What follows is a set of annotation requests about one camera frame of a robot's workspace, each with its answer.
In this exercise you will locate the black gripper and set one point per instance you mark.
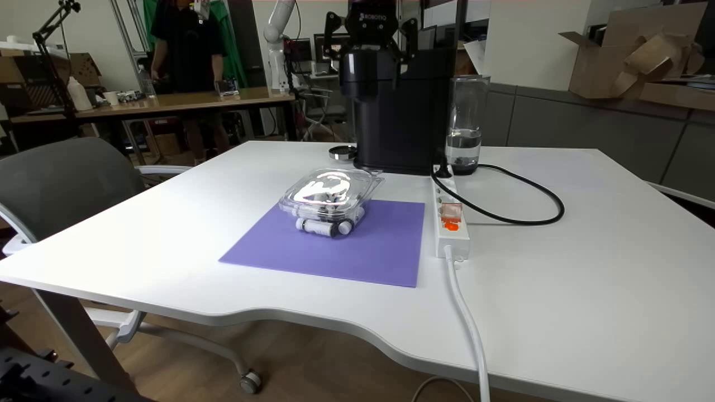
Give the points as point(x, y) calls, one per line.
point(372, 20)

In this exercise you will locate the clear plastic clamshell container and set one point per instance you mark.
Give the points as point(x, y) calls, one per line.
point(327, 194)

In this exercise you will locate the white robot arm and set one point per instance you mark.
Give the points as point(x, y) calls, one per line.
point(280, 36)

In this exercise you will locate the black coffee machine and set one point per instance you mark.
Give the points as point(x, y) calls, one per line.
point(399, 112)

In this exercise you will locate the clear water tank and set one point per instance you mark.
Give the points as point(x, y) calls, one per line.
point(465, 127)

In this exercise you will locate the person in black shirt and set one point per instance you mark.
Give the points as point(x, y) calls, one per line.
point(181, 45)

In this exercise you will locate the white power strip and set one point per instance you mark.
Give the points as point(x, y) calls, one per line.
point(451, 215)

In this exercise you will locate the white vial black cap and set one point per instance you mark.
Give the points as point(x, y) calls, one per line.
point(317, 227)

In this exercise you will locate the purple rectangular mat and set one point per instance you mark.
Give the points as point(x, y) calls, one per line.
point(358, 247)

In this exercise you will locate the wooden desk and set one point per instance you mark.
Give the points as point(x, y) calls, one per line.
point(149, 104)

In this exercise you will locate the gray cabinet row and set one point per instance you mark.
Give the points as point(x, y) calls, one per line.
point(596, 130)

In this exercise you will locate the brown cardboard box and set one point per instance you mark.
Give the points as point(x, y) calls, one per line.
point(641, 56)

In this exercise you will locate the gray office chair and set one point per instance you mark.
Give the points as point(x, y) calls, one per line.
point(58, 182)

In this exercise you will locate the white table foot with caster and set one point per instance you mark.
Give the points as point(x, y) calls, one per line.
point(201, 346)

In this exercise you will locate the gray metal table leg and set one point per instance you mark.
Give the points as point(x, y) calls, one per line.
point(81, 335)

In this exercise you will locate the black perforated breadboard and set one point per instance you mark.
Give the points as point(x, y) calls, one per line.
point(46, 381)

